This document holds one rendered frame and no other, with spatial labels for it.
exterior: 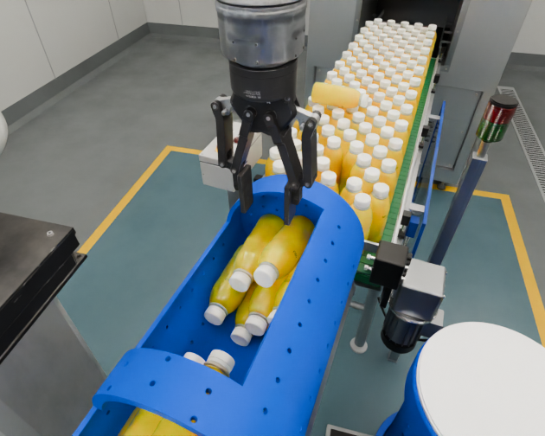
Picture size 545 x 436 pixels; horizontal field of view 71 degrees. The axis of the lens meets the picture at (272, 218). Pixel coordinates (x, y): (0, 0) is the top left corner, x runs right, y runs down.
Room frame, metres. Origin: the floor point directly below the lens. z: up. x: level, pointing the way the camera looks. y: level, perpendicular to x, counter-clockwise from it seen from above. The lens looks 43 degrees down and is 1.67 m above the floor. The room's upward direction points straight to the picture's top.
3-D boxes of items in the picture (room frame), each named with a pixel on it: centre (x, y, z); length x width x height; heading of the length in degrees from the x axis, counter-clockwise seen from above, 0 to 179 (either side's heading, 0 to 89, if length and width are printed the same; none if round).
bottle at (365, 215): (0.72, -0.22, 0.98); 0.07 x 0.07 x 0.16
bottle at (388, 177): (0.87, -0.32, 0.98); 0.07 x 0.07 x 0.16
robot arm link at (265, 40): (0.42, 0.01, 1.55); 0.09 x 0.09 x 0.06
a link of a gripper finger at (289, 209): (0.41, -0.03, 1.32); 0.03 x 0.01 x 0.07; 158
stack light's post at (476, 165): (0.87, -0.55, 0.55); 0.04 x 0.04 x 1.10; 68
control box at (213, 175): (0.95, 0.12, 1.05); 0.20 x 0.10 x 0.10; 158
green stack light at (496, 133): (0.87, -0.55, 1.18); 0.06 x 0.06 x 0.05
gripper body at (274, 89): (0.43, 0.01, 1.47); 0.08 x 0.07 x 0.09; 68
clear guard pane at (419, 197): (1.13, -0.56, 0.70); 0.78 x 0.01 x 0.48; 158
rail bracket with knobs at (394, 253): (0.61, -0.28, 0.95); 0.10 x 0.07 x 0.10; 68
